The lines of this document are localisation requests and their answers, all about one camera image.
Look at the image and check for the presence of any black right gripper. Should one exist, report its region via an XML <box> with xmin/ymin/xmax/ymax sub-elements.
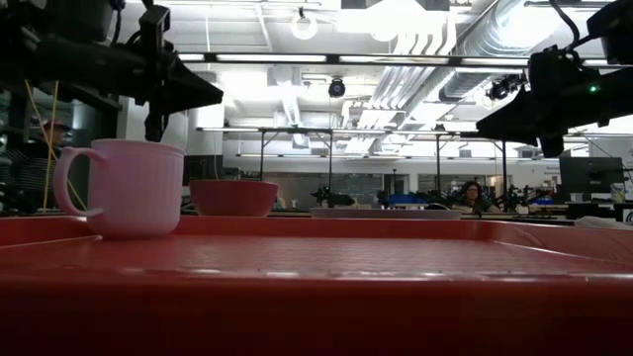
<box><xmin>476</xmin><ymin>44</ymin><xmax>604</xmax><ymax>159</ymax></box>

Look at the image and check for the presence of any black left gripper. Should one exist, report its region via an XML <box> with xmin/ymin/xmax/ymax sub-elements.
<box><xmin>113</xmin><ymin>4</ymin><xmax>225</xmax><ymax>143</ymax></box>

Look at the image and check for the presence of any pink bowl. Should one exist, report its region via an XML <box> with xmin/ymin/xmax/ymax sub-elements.
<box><xmin>189</xmin><ymin>179</ymin><xmax>280</xmax><ymax>218</ymax></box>

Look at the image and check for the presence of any pink ribbed mug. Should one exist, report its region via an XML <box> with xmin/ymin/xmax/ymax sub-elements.
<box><xmin>52</xmin><ymin>138</ymin><xmax>186</xmax><ymax>239</ymax></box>

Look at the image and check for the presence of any beige napkin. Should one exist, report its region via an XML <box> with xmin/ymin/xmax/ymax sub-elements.
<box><xmin>573</xmin><ymin>216</ymin><xmax>633</xmax><ymax>231</ymax></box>

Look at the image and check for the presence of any lavender round plate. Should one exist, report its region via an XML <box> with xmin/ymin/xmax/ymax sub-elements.
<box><xmin>310</xmin><ymin>207</ymin><xmax>464</xmax><ymax>222</ymax></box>

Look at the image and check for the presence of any red plastic tray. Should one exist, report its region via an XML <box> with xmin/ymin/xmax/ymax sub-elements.
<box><xmin>0</xmin><ymin>216</ymin><xmax>633</xmax><ymax>356</ymax></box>

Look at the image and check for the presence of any black ceiling-hung device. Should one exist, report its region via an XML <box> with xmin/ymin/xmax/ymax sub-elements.
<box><xmin>487</xmin><ymin>72</ymin><xmax>528</xmax><ymax>103</ymax></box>

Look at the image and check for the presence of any person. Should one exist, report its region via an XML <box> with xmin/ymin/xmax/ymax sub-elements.
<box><xmin>452</xmin><ymin>180</ymin><xmax>500</xmax><ymax>215</ymax></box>
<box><xmin>0</xmin><ymin>118</ymin><xmax>70</xmax><ymax>215</ymax></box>

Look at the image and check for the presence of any black monitor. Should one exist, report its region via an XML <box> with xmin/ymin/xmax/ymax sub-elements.
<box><xmin>559</xmin><ymin>156</ymin><xmax>625</xmax><ymax>195</ymax></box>

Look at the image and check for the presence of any round ceiling lamp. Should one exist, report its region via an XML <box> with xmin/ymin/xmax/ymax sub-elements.
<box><xmin>290</xmin><ymin>13</ymin><xmax>319</xmax><ymax>42</ymax></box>

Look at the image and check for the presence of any blue storage bin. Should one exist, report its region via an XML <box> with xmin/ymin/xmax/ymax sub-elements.
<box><xmin>388</xmin><ymin>193</ymin><xmax>427</xmax><ymax>207</ymax></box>

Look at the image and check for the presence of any silver ventilation duct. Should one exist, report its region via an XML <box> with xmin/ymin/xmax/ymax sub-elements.
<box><xmin>437</xmin><ymin>0</ymin><xmax>560</xmax><ymax>104</ymax></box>

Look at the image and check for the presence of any black background station frame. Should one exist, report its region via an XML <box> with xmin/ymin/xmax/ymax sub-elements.
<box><xmin>196</xmin><ymin>127</ymin><xmax>510</xmax><ymax>195</ymax></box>

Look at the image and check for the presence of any yellow extension cable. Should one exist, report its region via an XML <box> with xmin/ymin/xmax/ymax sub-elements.
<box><xmin>24</xmin><ymin>78</ymin><xmax>88</xmax><ymax>214</ymax></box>
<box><xmin>42</xmin><ymin>81</ymin><xmax>60</xmax><ymax>214</ymax></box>

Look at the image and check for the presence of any black aluminium table frame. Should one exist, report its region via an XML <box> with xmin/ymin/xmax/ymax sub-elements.
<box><xmin>175</xmin><ymin>51</ymin><xmax>614</xmax><ymax>69</ymax></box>

